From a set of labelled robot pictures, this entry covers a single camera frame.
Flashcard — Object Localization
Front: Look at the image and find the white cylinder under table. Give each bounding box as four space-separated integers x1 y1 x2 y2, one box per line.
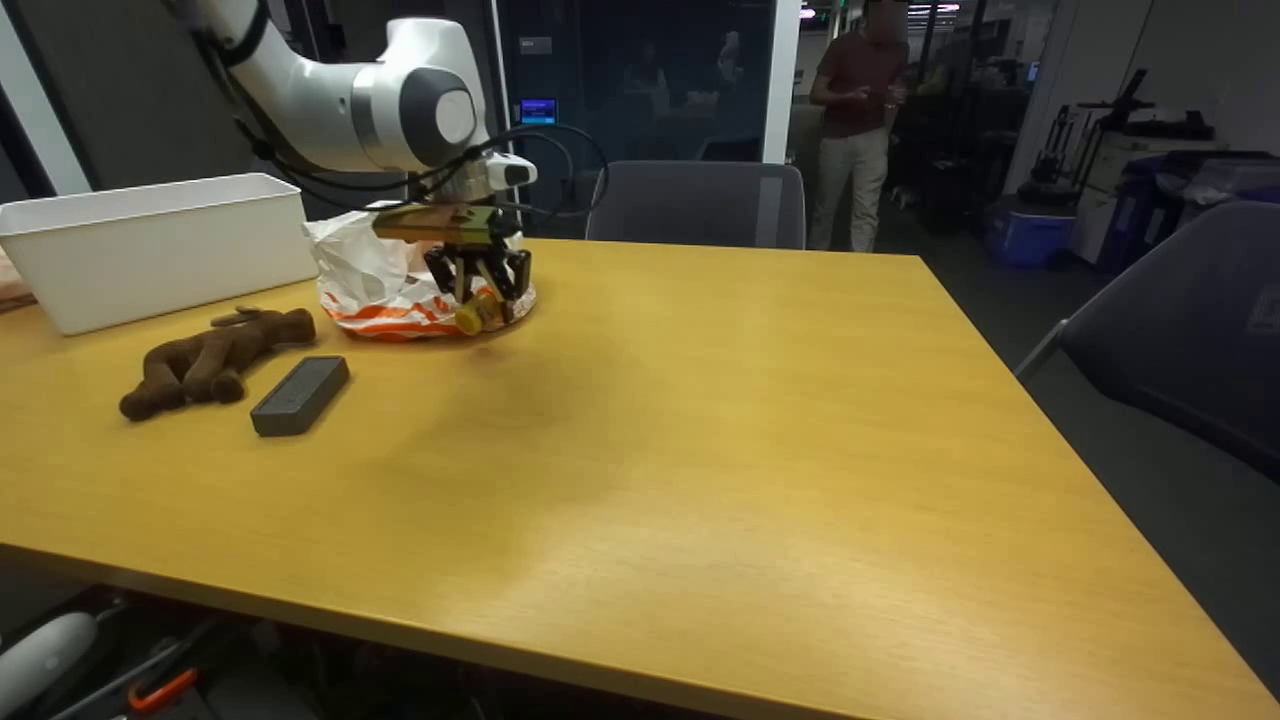
0 613 94 720

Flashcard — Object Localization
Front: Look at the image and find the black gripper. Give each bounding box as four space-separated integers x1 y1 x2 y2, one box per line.
420 149 538 307

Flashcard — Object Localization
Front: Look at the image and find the brown moose plush toy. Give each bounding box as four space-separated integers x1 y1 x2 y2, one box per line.
120 307 315 424

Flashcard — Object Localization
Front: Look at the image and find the dark chair at right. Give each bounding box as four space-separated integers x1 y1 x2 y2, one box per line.
1016 201 1280 481

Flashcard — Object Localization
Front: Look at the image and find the white rectangular bin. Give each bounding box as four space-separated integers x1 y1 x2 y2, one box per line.
0 171 315 336

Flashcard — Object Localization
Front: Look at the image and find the black duster block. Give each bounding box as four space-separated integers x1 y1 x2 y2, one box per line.
252 358 352 437

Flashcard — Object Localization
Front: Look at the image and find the blue bin in background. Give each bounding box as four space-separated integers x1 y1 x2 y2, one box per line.
990 208 1076 267

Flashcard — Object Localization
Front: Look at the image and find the person in red shirt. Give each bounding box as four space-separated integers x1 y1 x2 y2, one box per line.
812 0 907 253

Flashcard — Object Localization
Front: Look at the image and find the white orange plastic bag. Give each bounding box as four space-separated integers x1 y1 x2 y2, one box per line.
313 212 534 344

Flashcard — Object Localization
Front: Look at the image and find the orange handled tool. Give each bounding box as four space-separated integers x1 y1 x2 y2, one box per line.
128 668 199 720

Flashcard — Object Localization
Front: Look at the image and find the grey chair behind table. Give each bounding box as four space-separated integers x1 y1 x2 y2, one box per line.
584 162 806 249

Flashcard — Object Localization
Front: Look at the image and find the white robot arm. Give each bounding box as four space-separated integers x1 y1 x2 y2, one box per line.
186 0 538 306

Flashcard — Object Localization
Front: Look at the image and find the yellow container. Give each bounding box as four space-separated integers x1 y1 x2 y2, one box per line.
457 306 487 336

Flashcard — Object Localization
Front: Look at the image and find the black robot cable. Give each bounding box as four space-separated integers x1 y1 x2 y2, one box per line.
184 23 534 206

